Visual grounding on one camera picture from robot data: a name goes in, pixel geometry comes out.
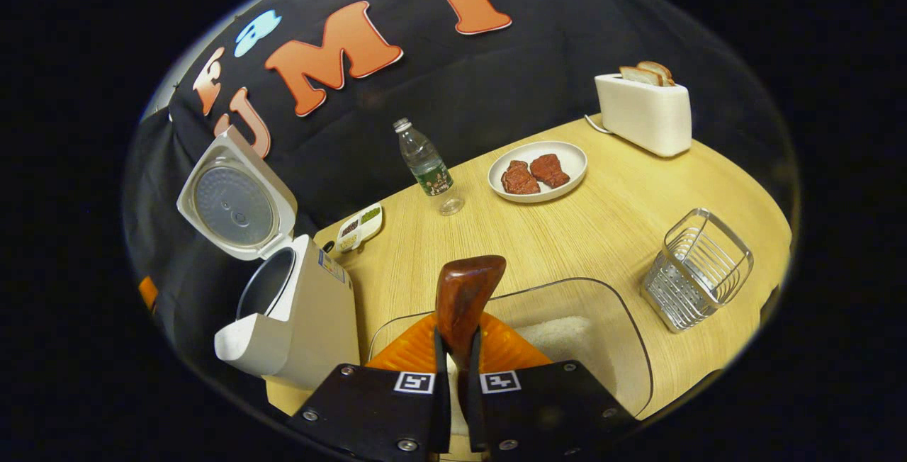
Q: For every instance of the white toaster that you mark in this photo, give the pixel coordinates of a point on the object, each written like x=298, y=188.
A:
x=645, y=118

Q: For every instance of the clear glass tray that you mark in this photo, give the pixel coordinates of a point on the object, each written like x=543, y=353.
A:
x=623, y=334

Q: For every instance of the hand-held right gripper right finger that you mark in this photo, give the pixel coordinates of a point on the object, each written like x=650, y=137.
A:
x=475, y=412

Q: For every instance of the white rice cooker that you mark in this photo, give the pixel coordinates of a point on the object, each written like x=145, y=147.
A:
x=319, y=334

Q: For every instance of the clear plastic water bottle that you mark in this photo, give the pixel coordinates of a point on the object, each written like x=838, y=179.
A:
x=425, y=164

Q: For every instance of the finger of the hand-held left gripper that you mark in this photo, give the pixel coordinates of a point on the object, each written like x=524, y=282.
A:
x=148, y=293

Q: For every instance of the red meat piece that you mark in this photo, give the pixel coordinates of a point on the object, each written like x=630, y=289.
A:
x=519, y=180
x=550, y=170

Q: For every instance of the toast bread slice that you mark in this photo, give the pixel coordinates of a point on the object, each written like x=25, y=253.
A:
x=660, y=69
x=640, y=76

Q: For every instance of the white round plate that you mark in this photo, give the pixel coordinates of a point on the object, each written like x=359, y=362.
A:
x=567, y=164

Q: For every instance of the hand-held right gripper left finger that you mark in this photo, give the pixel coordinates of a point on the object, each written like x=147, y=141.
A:
x=441, y=412

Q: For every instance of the brown wooden spoon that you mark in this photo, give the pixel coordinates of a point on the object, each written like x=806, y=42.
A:
x=464, y=299

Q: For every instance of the white divided grain dish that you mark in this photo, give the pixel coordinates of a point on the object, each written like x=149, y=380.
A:
x=360, y=227

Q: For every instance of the white rice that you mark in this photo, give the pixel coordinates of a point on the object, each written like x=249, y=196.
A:
x=567, y=341

